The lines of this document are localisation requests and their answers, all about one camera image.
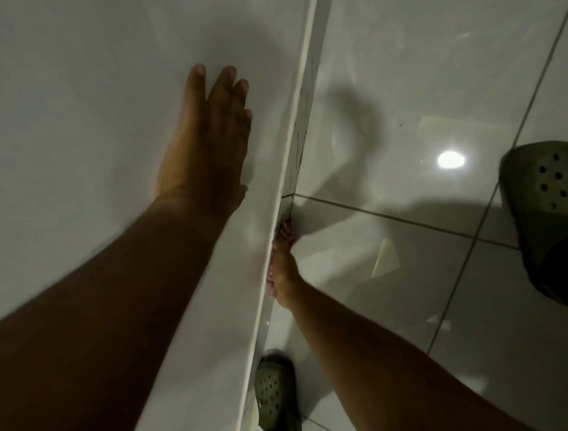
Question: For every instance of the person's left hand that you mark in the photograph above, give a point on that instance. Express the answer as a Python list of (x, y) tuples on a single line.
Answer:
[(204, 151)]

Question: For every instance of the person's right hand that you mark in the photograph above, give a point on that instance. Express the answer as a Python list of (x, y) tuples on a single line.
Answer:
[(282, 271)]

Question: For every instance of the person's left middle finger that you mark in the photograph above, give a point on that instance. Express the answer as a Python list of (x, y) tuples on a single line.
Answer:
[(238, 100)]

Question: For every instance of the person's left little finger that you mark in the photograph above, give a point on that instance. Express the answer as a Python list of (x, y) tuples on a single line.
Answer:
[(191, 102)]

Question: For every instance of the person's right fingers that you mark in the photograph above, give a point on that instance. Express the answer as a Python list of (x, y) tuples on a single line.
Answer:
[(286, 231)]

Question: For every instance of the person's left thumb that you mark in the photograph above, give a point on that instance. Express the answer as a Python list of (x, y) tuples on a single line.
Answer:
[(242, 194)]

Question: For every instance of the large white panel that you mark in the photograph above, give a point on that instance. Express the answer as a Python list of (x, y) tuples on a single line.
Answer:
[(88, 111)]

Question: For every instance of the person's left forearm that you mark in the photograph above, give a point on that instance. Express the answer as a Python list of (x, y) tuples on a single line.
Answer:
[(97, 319)]

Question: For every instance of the person's right forearm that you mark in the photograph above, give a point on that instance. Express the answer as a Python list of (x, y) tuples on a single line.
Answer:
[(381, 359)]

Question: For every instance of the green clog shoe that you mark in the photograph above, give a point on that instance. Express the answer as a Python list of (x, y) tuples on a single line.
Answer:
[(274, 393), (539, 213)]

